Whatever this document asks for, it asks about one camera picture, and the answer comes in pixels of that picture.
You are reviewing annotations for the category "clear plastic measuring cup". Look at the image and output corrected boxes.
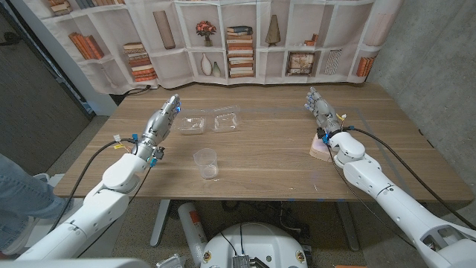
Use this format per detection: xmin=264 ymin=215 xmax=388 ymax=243
xmin=193 ymin=147 xmax=219 ymax=180

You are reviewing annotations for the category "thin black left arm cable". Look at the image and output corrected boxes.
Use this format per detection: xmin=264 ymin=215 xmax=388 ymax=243
xmin=76 ymin=165 xmax=152 ymax=258

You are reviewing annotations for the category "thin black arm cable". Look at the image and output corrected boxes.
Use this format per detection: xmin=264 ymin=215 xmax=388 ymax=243
xmin=76 ymin=165 xmax=152 ymax=258
xmin=326 ymin=144 xmax=417 ymax=249

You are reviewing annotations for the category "clear plastic clamshell container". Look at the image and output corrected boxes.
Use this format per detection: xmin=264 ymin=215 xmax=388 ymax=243
xmin=174 ymin=105 xmax=241 ymax=135

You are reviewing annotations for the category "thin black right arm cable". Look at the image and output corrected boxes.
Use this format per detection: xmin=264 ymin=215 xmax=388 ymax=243
xmin=326 ymin=144 xmax=417 ymax=249

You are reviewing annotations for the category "black floor cable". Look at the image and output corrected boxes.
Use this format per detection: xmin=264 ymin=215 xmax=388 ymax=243
xmin=122 ymin=84 xmax=152 ymax=97

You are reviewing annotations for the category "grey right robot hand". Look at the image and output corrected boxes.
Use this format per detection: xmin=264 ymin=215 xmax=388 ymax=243
xmin=303 ymin=86 xmax=345 ymax=135

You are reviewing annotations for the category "person's leg in jeans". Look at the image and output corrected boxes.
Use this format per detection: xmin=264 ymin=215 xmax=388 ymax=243
xmin=0 ymin=153 xmax=74 ymax=250

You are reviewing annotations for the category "printed bookshelf backdrop cloth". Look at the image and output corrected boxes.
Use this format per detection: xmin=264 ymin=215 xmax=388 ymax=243
xmin=22 ymin=0 xmax=405 ymax=95

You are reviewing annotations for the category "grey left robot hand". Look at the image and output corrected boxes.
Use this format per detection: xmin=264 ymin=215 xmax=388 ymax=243
xmin=139 ymin=93 xmax=182 ymax=156

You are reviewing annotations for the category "white sneaker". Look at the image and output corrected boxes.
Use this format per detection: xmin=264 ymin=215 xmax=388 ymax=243
xmin=55 ymin=198 xmax=87 ymax=224

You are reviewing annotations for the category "grey table leg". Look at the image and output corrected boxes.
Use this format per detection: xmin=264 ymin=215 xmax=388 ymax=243
xmin=149 ymin=200 xmax=171 ymax=248
xmin=336 ymin=202 xmax=361 ymax=252

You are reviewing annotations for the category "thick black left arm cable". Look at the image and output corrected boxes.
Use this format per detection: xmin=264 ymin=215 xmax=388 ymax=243
xmin=49 ymin=138 xmax=138 ymax=232

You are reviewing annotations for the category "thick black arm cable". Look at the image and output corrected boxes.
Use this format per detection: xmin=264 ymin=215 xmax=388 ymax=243
xmin=344 ymin=126 xmax=476 ymax=231
xmin=49 ymin=138 xmax=138 ymax=232

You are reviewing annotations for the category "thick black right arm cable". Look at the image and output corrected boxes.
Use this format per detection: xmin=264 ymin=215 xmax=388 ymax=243
xmin=344 ymin=126 xmax=476 ymax=231

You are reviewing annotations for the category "white floor platform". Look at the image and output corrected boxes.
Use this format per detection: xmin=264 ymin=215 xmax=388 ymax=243
xmin=22 ymin=173 xmax=123 ymax=258

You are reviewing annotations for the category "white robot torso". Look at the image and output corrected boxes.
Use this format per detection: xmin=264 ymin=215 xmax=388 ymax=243
xmin=200 ymin=222 xmax=309 ymax=268

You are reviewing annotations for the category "white cylinder with orange label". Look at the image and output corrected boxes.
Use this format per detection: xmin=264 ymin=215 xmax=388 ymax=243
xmin=177 ymin=202 xmax=208 ymax=267

